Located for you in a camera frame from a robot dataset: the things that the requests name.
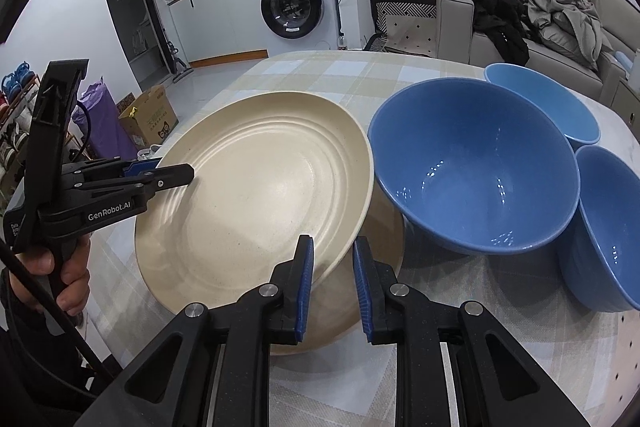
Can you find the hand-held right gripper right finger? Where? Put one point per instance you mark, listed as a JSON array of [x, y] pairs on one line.
[[362, 297]]

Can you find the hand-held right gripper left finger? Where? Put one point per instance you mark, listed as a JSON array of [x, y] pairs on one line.
[[302, 297]]

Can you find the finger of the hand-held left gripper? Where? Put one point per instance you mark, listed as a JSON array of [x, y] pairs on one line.
[[170, 177], [142, 167]]

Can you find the beige plate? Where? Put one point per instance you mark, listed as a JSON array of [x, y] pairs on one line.
[[380, 247], [260, 187]]

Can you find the light blue bowl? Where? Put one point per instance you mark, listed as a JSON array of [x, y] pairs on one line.
[[540, 92]]

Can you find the person's left forearm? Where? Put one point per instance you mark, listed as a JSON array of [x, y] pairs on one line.
[[30, 357]]

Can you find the person's left hand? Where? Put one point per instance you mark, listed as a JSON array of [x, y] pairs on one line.
[[77, 277]]

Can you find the white sneaker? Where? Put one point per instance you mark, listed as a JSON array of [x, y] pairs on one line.
[[149, 152]]

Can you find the purple bag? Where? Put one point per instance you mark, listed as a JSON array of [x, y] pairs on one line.
[[105, 122]]

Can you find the cardboard box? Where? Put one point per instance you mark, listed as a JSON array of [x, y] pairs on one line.
[[150, 117]]

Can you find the blue shoes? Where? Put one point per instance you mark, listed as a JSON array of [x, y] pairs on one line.
[[17, 79]]

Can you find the stick vacuum cleaner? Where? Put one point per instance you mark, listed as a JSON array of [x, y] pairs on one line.
[[172, 57]]

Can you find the dark glass door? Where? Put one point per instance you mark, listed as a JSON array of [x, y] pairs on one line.
[[125, 7]]

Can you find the white lower kitchen cabinets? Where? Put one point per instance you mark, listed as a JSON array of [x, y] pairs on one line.
[[215, 22]]

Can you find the white washing machine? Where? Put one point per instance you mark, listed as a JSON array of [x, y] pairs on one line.
[[295, 2]]

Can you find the white diamond print cushion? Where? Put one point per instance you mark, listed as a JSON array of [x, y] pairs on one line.
[[410, 37]]

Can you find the black chevron cushion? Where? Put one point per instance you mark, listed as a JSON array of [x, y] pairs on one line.
[[400, 7]]

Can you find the grey sofa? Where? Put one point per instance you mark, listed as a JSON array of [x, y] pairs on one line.
[[455, 22]]

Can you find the black jacket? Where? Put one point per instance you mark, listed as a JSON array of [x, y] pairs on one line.
[[500, 27]]

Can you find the grey clothes pile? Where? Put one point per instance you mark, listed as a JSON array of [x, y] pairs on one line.
[[570, 27]]

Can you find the light blue pillow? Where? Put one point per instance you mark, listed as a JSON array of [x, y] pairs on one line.
[[625, 58]]

